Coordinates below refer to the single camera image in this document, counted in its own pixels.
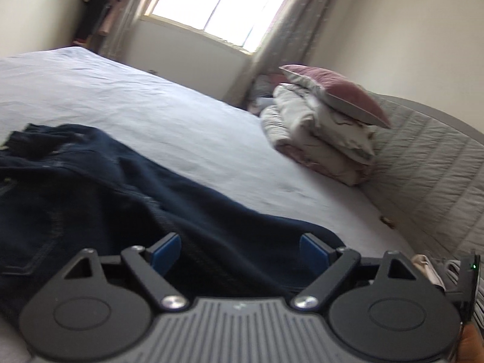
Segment folded white pink duvet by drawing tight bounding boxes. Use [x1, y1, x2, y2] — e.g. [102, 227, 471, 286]
[259, 83, 376, 186]

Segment pink pillow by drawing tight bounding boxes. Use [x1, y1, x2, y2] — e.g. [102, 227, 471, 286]
[280, 65, 391, 129]

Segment person's hand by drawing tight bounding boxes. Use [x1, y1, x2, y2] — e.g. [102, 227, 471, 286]
[455, 324, 484, 363]

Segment small brown object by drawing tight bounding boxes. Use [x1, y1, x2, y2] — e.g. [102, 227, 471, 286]
[380, 215, 395, 230]

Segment grey bed sheet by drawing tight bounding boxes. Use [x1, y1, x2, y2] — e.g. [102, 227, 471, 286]
[1, 47, 412, 257]

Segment bright window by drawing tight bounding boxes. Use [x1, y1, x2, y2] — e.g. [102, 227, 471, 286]
[145, 0, 286, 54]

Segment dark blue jeans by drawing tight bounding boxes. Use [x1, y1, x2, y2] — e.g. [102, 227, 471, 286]
[1, 125, 342, 323]

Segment grey patterned curtain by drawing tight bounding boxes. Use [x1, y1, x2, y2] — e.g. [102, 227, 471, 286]
[223, 0, 335, 106]

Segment grey quilted headboard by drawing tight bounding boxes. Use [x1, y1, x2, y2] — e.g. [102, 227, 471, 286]
[361, 94, 483, 259]

